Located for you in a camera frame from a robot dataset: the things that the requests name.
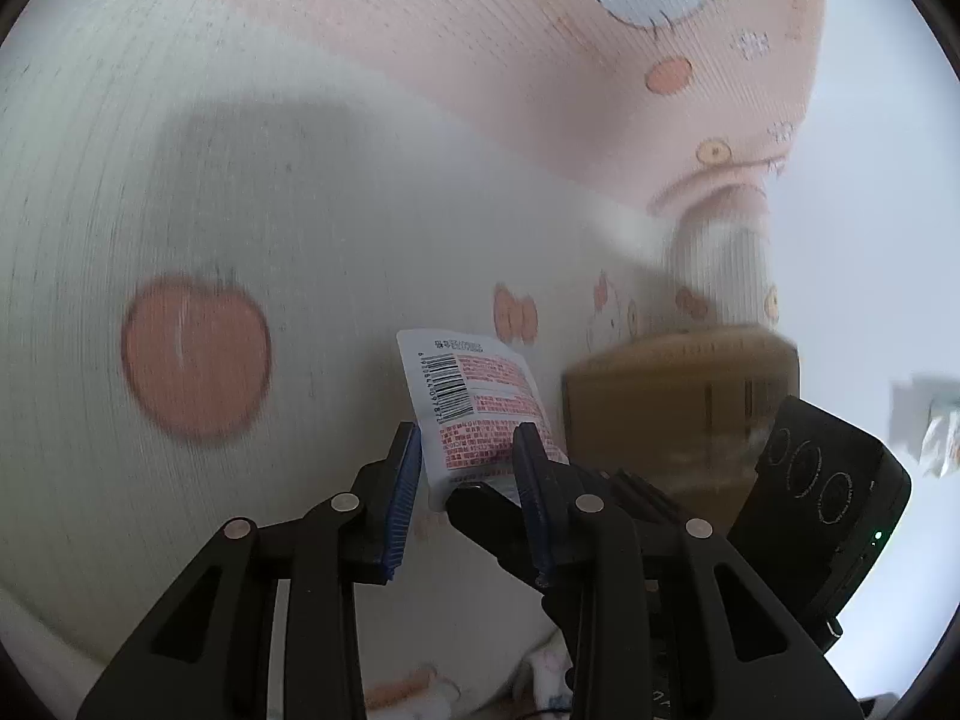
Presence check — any brown cardboard box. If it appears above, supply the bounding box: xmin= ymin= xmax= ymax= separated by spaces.
xmin=562 ymin=325 xmax=800 ymax=533

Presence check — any red white sauce sachet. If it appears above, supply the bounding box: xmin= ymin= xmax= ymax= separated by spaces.
xmin=397 ymin=330 xmax=566 ymax=512

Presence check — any pink Hello Kitty blanket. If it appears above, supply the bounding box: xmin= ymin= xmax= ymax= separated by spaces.
xmin=2 ymin=0 xmax=823 ymax=718

